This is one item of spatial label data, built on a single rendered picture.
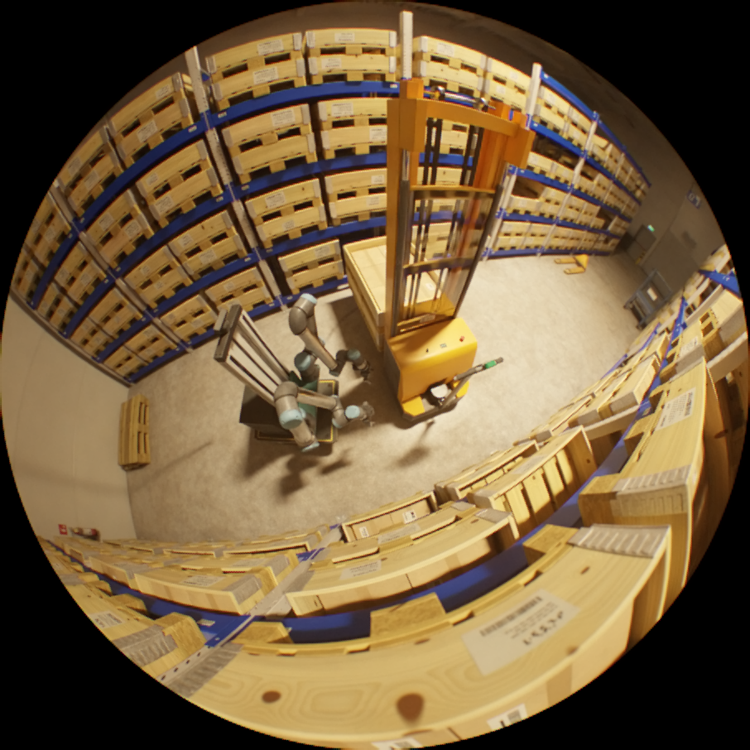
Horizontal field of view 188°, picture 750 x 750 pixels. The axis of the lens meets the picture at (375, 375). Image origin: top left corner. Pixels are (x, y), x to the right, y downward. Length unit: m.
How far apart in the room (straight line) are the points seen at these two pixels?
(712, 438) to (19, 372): 6.38
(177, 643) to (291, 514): 2.25
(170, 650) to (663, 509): 1.15
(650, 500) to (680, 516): 0.09
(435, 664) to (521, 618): 0.14
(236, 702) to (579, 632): 0.45
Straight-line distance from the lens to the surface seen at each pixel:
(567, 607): 0.42
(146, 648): 0.83
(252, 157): 2.67
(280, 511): 2.86
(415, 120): 1.05
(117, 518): 5.17
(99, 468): 5.13
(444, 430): 2.72
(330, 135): 2.70
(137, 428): 4.57
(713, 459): 1.46
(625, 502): 0.63
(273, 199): 2.77
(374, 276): 2.58
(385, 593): 0.98
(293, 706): 0.44
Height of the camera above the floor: 2.57
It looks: 65 degrees down
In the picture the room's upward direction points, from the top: 3 degrees counter-clockwise
